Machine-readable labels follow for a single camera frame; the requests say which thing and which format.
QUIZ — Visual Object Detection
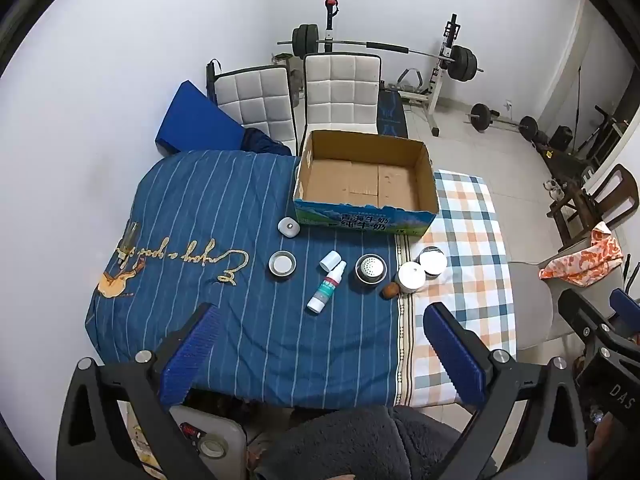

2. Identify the long barbell with black plates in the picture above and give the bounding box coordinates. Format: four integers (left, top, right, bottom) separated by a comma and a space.
277, 24, 485, 83

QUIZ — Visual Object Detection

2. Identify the metal-rimmed white jar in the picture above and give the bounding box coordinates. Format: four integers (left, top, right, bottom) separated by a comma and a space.
418, 246, 446, 279

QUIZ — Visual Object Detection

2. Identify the orange patterned cloth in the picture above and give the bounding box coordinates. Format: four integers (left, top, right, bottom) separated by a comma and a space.
539, 222, 625, 286

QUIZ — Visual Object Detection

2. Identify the metal tin with white lid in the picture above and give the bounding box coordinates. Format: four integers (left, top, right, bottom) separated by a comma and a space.
268, 251, 297, 278

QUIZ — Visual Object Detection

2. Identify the cardboard box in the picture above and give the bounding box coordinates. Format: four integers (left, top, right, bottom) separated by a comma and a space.
292, 129, 441, 235

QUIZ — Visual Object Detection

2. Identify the blue striped and plaid bedsheet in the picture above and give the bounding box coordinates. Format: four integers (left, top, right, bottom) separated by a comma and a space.
85, 150, 516, 408

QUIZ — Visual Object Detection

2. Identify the white round jar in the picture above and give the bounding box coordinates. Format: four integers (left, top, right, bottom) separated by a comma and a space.
397, 261, 427, 295

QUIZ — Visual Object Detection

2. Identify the white barbell rack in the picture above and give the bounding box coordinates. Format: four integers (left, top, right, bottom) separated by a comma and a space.
320, 0, 463, 137

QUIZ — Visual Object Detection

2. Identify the metal strainer cup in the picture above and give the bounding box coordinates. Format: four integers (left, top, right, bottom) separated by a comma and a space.
355, 254, 388, 286

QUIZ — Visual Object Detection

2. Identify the white spray bottle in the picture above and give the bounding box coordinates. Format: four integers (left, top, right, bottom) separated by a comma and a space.
306, 261, 347, 315

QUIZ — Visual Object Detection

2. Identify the black weight bench pad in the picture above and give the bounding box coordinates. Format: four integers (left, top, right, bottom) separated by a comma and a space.
375, 87, 408, 138

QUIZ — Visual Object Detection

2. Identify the white padded chair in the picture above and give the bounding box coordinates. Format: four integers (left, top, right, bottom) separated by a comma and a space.
299, 53, 383, 156
212, 65, 298, 143

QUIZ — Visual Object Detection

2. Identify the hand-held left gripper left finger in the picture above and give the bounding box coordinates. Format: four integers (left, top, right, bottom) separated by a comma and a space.
56, 302, 223, 480

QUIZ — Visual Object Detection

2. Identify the roll of tape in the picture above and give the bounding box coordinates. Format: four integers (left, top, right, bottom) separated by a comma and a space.
197, 435, 226, 459

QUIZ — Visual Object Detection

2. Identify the dark wooden chair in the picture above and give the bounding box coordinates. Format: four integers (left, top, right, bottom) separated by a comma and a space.
545, 162, 640, 251

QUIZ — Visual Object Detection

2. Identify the blue foam mat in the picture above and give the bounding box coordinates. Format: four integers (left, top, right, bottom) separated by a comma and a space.
153, 80, 246, 153

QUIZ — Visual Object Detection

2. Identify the short barbell with black plates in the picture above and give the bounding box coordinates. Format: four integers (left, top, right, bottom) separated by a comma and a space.
467, 103, 541, 141

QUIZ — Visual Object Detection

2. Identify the black speaker box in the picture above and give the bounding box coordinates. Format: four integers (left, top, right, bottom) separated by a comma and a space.
550, 126, 573, 153

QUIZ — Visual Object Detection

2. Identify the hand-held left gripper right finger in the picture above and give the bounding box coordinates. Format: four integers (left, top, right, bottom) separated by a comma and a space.
422, 302, 588, 480

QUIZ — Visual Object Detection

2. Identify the grey box with red display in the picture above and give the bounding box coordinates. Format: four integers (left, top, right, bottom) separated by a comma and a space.
167, 402, 248, 480

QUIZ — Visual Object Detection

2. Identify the person's dark fleece clothing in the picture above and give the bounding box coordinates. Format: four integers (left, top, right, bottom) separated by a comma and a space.
255, 405, 471, 480

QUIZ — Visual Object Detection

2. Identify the dark blue cloth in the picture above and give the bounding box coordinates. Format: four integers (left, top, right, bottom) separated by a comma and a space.
240, 127, 293, 156

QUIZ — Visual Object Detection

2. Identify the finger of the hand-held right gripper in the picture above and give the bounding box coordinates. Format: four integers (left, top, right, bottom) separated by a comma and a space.
557, 289, 616, 356
609, 287, 640, 342

